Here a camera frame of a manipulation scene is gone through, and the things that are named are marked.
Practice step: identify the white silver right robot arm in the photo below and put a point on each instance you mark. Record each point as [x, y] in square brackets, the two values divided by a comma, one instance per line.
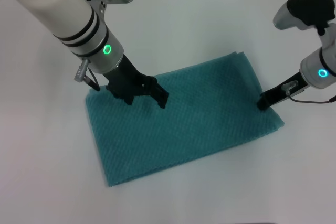
[321, 69]

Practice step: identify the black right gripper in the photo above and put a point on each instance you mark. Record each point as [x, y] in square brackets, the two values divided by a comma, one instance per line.
[286, 90]

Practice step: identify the teal waffle-weave towel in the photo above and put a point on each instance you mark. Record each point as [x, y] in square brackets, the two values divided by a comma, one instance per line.
[183, 129]

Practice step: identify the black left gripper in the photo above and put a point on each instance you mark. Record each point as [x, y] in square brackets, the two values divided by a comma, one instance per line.
[127, 79]

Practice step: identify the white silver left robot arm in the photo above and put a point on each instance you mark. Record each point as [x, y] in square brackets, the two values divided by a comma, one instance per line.
[63, 9]

